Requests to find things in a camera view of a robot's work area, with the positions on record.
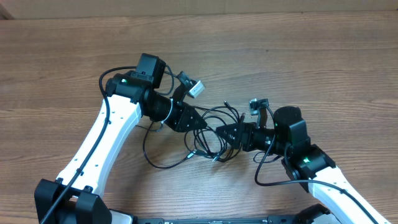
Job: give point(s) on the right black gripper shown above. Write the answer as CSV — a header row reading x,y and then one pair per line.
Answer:
x,y
239,134

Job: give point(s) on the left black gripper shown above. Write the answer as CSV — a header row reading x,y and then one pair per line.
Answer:
x,y
180,124

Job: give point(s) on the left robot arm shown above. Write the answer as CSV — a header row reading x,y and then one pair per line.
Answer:
x,y
76,195

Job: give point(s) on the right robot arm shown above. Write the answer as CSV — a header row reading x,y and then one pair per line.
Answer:
x,y
305,164

